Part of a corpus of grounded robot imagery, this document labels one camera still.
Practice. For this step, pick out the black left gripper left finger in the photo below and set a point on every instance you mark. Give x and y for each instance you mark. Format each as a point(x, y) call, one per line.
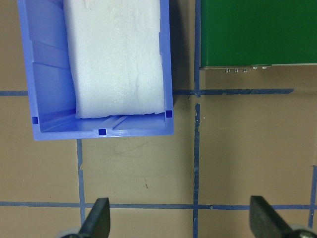
point(97, 223)

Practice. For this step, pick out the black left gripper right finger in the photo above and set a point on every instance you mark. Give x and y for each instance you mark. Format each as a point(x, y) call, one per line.
point(265, 222)

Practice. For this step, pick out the left blue plastic bin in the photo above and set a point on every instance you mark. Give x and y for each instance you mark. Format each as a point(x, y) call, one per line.
point(50, 85)

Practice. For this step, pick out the white foam pad left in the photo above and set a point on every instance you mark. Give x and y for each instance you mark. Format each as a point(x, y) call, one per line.
point(115, 61)

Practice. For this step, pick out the green conveyor belt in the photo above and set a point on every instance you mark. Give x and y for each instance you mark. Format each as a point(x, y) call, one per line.
point(240, 33)

